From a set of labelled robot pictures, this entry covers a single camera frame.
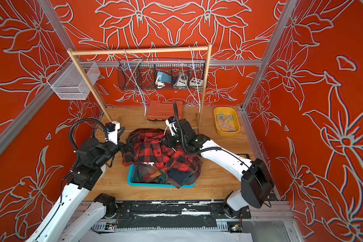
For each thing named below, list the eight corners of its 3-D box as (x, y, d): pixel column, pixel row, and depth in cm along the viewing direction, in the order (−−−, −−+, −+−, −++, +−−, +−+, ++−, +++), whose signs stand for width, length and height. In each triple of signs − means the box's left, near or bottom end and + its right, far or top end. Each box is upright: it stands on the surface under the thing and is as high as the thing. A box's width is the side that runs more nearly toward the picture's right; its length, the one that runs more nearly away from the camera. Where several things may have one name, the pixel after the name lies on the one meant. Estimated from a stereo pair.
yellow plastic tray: (216, 135, 103) (218, 131, 99) (212, 111, 118) (213, 106, 114) (240, 135, 103) (243, 131, 99) (232, 111, 118) (234, 106, 114)
